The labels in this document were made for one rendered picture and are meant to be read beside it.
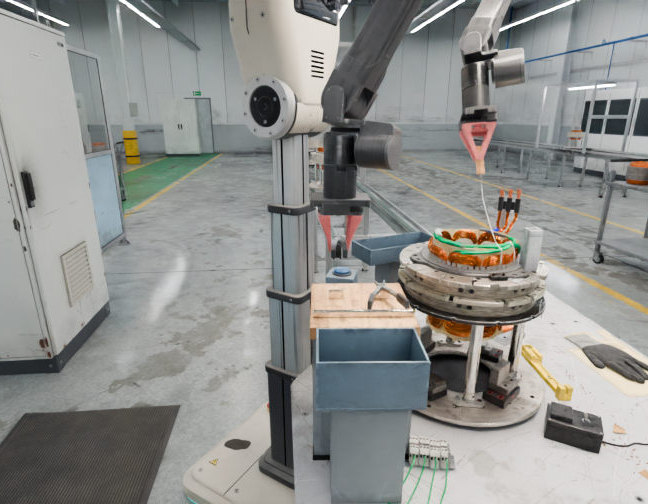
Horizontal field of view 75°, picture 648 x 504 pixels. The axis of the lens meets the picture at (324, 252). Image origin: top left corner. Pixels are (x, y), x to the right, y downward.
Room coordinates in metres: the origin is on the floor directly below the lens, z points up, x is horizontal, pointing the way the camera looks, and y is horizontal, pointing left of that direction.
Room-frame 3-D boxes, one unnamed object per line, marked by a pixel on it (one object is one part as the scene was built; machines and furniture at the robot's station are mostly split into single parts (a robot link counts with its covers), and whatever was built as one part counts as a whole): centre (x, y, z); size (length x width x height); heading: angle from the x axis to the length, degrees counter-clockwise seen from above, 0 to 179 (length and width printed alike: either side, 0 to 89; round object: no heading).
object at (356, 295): (0.74, -0.07, 1.05); 0.20 x 0.19 x 0.02; 1
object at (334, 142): (0.72, -0.03, 1.36); 0.07 x 0.06 x 0.07; 59
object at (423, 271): (0.91, -0.34, 1.09); 0.32 x 0.32 x 0.01
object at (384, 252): (1.18, -0.21, 0.92); 0.25 x 0.11 x 0.28; 115
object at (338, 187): (0.72, -0.03, 1.29); 0.10 x 0.07 x 0.07; 92
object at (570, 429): (0.71, -0.51, 0.81); 0.10 x 0.06 x 0.06; 63
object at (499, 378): (0.82, -0.41, 0.85); 0.06 x 0.04 x 0.05; 132
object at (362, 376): (0.59, -0.07, 0.92); 0.17 x 0.11 x 0.28; 91
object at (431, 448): (0.65, -0.20, 0.80); 0.10 x 0.05 x 0.04; 80
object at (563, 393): (0.93, -0.56, 0.80); 0.22 x 0.04 x 0.03; 179
